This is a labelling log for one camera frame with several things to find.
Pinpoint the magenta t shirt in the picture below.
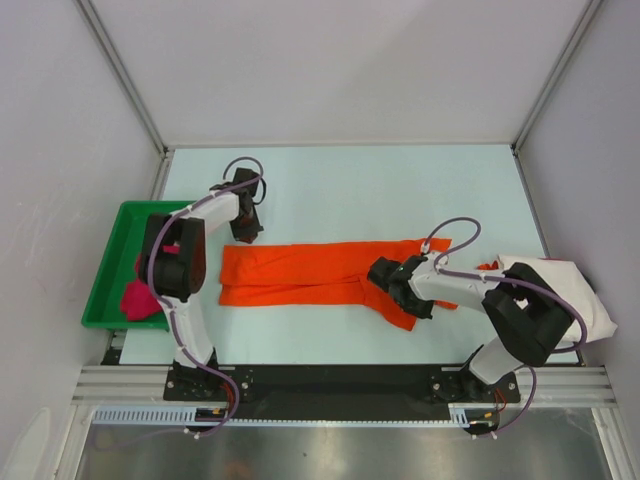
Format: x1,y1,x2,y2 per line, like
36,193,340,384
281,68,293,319
119,243,181,322

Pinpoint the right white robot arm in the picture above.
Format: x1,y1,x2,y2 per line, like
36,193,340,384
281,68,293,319
367,252,586,401

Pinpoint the white cable duct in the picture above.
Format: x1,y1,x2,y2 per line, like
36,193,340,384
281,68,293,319
92,406,474,428

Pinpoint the orange t shirt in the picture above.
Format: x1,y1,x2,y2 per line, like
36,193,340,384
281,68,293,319
217,237,459,332

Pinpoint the green plastic bin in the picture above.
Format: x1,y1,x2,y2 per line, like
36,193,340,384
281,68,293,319
81,200,190,331

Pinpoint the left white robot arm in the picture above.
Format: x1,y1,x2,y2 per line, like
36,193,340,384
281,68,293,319
138,165,266,400

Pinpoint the orange folded shirt in stack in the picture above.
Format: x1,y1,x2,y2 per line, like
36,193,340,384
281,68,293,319
476,260,501,271

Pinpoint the aluminium rail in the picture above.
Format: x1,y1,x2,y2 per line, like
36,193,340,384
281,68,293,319
71,365,617,408

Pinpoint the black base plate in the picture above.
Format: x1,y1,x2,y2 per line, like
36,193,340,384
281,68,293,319
163,364,521,422

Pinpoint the white folded t shirt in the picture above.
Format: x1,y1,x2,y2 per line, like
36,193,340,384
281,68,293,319
498,254,617,343

